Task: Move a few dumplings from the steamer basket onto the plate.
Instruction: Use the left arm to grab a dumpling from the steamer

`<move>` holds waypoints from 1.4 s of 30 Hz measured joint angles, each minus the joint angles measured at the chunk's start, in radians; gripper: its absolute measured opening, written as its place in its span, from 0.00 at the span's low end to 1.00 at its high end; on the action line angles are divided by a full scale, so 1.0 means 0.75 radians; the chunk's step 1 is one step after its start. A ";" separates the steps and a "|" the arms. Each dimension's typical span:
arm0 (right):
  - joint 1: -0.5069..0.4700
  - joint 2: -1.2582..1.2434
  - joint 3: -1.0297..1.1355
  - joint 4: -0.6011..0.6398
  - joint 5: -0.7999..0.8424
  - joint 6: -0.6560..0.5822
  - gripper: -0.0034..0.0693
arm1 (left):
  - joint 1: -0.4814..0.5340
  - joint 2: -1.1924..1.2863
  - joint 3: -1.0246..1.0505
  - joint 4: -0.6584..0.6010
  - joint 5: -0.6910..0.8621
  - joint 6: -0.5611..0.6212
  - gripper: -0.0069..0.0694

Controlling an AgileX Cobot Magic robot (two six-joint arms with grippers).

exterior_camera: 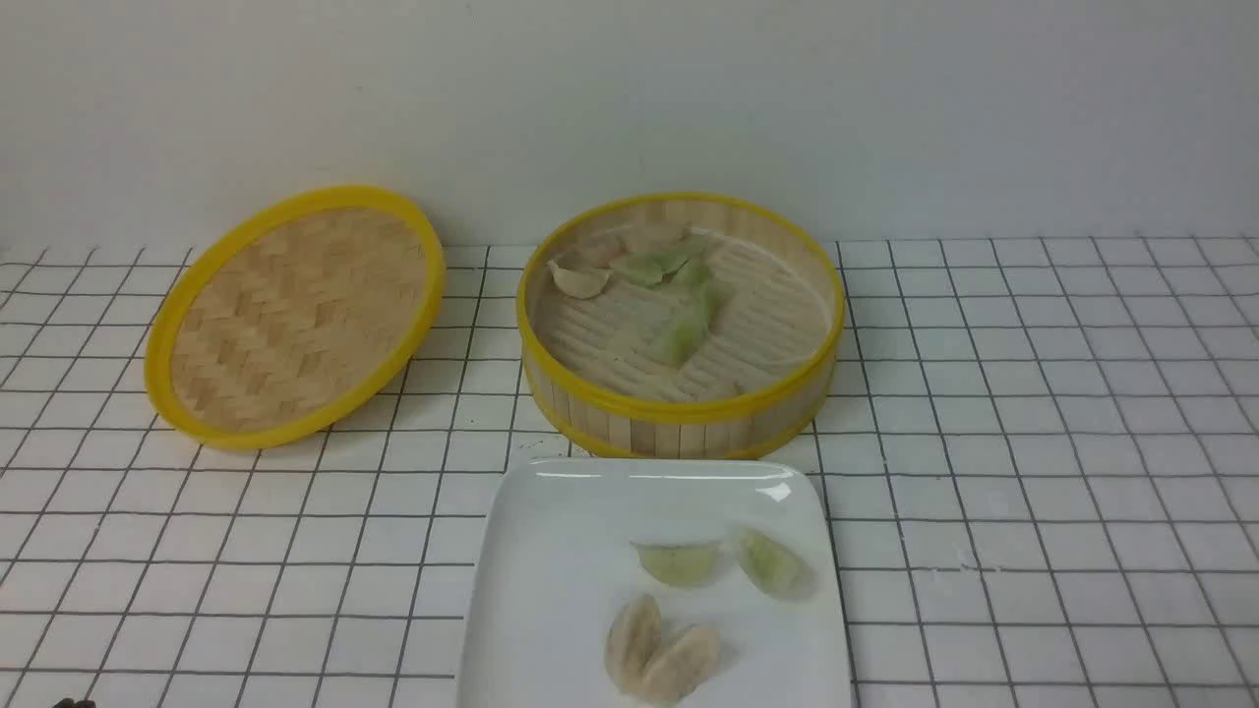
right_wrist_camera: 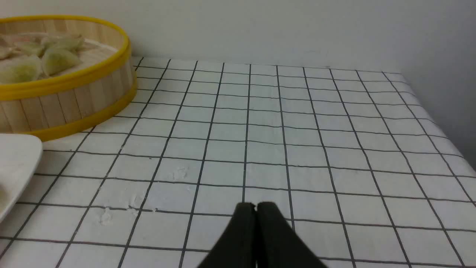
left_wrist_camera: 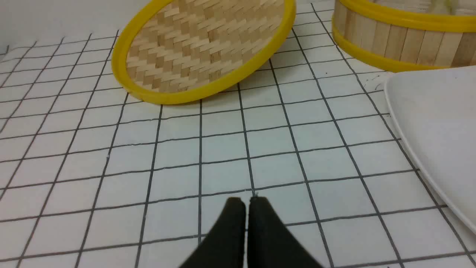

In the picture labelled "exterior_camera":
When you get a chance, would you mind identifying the green dumpling on plate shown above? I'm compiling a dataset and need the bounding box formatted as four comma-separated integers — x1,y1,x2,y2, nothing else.
633,540,721,588
737,528,812,601

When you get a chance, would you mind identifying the green dumpling in steamer top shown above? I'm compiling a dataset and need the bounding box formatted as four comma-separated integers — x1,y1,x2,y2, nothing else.
611,251,691,288

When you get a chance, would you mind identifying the pale dumpling in steamer back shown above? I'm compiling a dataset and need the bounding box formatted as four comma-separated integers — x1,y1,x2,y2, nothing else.
575,220,687,268

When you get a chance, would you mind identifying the green dumpling on plate left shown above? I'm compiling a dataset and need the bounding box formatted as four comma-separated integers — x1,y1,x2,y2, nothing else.
633,540,721,588

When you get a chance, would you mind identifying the yellow-rimmed bamboo steamer basket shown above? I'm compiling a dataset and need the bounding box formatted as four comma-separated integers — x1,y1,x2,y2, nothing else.
516,191,845,460

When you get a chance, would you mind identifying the white square plate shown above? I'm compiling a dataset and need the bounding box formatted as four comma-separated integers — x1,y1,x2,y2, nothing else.
454,457,856,707

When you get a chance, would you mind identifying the green dumpling on plate right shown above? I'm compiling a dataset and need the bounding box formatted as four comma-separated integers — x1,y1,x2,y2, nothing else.
737,528,812,601

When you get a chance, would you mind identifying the green dumpling in steamer lower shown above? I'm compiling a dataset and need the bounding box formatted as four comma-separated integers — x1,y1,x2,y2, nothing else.
647,281,730,368

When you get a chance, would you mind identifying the white dumpling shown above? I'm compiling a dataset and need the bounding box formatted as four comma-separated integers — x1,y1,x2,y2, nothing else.
546,261,612,300
604,593,663,694
637,624,721,707

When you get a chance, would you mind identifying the green dumpling in steamer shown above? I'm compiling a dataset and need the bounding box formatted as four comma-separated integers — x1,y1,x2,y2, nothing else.
647,281,730,368
611,251,691,288

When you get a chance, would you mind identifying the yellow-rimmed bamboo steamer lid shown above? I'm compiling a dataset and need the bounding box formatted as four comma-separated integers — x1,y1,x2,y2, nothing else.
144,185,447,448

